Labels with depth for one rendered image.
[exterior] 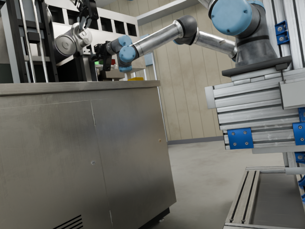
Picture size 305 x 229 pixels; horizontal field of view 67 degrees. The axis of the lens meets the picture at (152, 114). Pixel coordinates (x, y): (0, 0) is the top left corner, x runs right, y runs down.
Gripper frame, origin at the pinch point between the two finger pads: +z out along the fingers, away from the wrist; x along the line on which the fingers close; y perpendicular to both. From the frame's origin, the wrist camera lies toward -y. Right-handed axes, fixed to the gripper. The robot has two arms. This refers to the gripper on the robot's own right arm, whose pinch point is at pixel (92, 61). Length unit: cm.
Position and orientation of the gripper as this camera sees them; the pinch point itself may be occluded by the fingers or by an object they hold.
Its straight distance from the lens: 157.8
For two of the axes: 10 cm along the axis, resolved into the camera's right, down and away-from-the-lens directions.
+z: -7.3, 1.1, 6.7
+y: -1.6, -9.9, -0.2
